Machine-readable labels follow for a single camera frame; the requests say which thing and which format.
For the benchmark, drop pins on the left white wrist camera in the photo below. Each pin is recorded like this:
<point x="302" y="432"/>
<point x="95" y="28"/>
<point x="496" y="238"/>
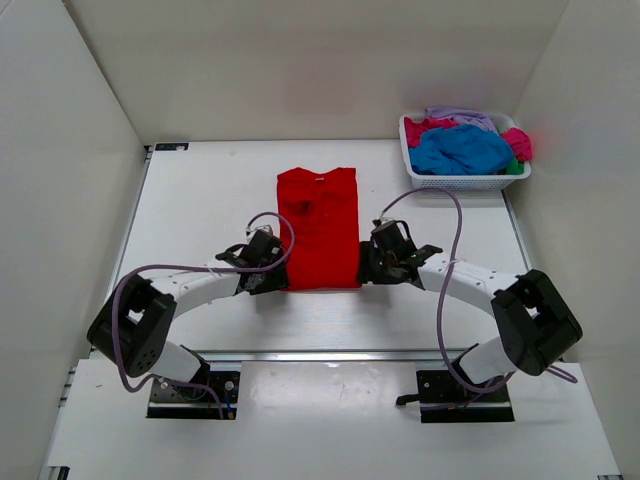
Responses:
<point x="253" y="230"/>

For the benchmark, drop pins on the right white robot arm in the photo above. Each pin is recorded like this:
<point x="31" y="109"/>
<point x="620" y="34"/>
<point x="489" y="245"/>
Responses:
<point x="535" y="325"/>

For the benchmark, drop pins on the white plastic laundry basket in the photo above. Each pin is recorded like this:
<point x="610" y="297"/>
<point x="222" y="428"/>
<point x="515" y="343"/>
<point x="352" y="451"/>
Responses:
<point x="466" y="183"/>

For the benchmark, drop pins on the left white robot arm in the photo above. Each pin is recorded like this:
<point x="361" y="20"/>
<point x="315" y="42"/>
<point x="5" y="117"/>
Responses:
<point x="138" y="319"/>

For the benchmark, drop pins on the lavender t shirt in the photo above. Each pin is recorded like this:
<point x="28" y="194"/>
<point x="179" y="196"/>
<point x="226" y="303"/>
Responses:
<point x="462" y="116"/>

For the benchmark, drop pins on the green t shirt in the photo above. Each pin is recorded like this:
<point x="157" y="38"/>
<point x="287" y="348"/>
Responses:
<point x="515" y="167"/>

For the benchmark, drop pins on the red t shirt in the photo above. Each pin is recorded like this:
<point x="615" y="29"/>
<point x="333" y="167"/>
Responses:
<point x="323" y="229"/>

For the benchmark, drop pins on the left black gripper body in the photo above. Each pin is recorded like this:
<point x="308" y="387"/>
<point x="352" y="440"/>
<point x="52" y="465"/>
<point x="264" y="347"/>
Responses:
<point x="277" y="259"/>

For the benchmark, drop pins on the small dark label sticker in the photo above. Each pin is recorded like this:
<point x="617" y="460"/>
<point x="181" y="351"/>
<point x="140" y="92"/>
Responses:
<point x="168" y="146"/>

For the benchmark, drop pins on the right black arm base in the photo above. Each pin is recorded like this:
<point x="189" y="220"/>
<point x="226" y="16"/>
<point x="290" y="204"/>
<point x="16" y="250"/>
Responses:
<point x="442" y="400"/>

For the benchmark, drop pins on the pink t shirt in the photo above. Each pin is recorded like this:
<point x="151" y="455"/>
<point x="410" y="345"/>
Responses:
<point x="517" y="139"/>

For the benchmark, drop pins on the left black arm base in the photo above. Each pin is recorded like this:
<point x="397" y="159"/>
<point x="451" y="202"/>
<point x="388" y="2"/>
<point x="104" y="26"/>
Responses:
<point x="167" y="401"/>

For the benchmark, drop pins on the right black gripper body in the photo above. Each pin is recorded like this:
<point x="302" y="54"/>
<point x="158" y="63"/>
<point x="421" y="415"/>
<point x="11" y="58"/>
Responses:
<point x="382" y="272"/>

